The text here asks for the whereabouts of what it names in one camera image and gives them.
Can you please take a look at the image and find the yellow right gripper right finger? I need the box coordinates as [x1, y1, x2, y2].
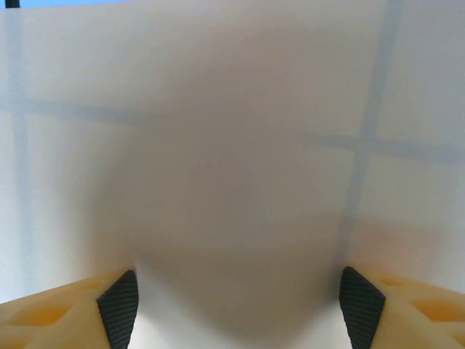
[339, 265, 465, 349]

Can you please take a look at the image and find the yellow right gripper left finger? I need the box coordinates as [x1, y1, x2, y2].
[0, 269, 140, 349]

